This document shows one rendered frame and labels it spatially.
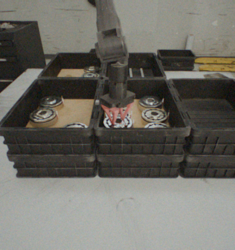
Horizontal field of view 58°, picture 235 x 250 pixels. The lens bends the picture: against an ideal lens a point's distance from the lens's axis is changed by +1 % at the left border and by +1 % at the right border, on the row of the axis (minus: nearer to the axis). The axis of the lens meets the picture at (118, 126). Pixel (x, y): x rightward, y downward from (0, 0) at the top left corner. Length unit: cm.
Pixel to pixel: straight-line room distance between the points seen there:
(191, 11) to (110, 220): 382
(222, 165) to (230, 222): 18
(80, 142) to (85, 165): 10
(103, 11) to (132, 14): 343
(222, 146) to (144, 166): 26
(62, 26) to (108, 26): 365
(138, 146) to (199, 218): 28
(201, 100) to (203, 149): 38
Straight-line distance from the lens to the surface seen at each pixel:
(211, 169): 82
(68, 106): 98
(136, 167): 75
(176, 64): 251
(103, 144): 67
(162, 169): 78
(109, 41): 60
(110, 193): 75
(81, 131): 64
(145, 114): 84
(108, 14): 62
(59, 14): 423
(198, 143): 72
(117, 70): 61
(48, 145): 72
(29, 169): 82
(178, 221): 72
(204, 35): 431
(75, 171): 78
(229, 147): 77
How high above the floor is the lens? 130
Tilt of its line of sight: 36 degrees down
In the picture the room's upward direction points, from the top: straight up
